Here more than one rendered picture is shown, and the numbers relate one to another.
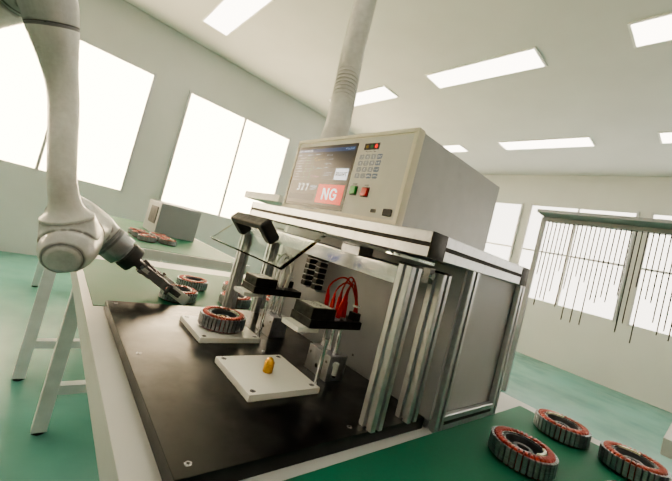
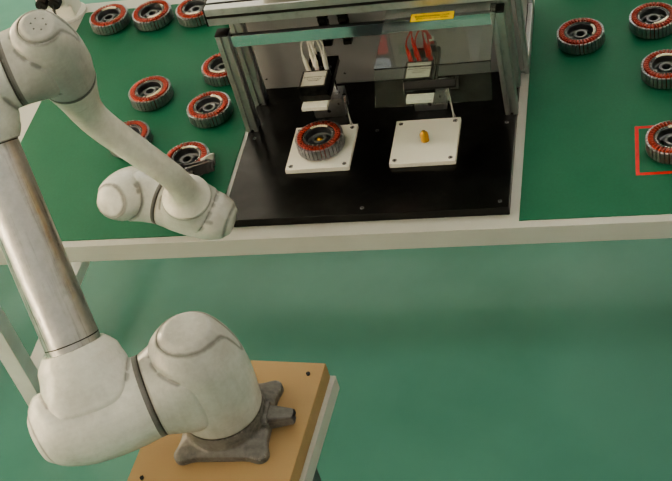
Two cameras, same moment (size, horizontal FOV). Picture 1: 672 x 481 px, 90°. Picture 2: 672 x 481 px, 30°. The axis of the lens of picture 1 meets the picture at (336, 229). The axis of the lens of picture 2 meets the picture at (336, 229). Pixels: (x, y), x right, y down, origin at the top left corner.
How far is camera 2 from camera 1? 2.33 m
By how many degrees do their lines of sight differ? 52
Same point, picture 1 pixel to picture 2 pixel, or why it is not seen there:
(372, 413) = (514, 104)
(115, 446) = (459, 228)
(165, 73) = not seen: outside the picture
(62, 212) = (200, 196)
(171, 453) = (489, 205)
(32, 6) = (85, 86)
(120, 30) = not seen: outside the picture
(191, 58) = not seen: outside the picture
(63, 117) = (132, 135)
